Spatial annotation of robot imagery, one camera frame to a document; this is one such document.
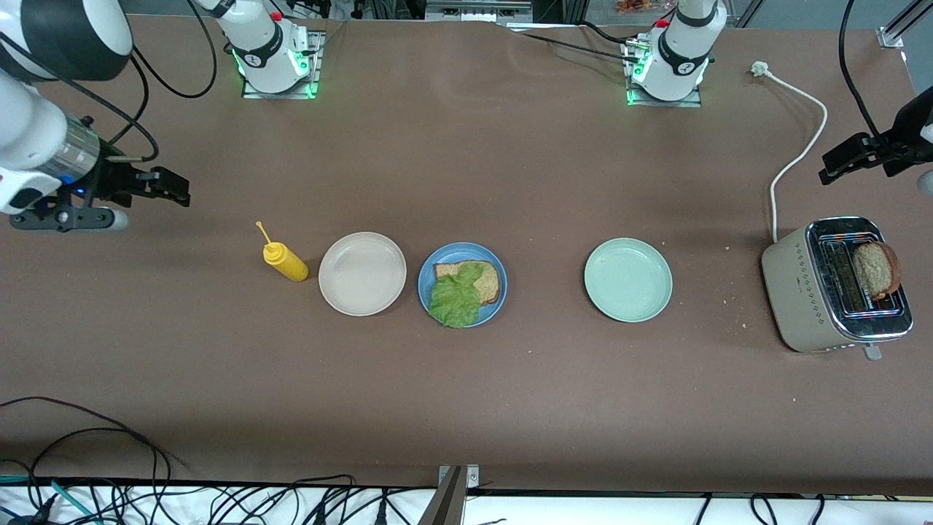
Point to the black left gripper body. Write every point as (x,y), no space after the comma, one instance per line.
(898,141)

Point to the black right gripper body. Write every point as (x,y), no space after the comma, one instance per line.
(111,179)

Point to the rounded brown bread slice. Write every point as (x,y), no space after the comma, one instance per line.
(875,270)

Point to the yellow mustard squeeze bottle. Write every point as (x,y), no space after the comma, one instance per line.
(288,264)

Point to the green lettuce leaf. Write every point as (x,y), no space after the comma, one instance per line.
(455,299)

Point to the square brown bread slice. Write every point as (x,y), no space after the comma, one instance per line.
(490,281)

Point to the beige round plate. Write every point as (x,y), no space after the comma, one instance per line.
(362,274)

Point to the mint green round plate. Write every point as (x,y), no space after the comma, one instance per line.
(628,280)

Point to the blue round plate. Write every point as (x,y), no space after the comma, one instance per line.
(426,273)

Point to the beige chrome toaster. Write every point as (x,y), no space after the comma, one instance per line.
(794,292)

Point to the grey metal box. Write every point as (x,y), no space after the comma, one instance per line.
(477,10)

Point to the aluminium frame profile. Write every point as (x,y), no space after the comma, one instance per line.
(893,35)

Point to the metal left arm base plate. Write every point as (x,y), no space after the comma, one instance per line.
(696,100)

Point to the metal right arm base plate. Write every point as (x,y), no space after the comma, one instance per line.
(318,65)

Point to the silver corner bracket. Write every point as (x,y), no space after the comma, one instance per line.
(474,477)

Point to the grey aluminium profile post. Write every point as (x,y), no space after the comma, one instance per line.
(446,507)

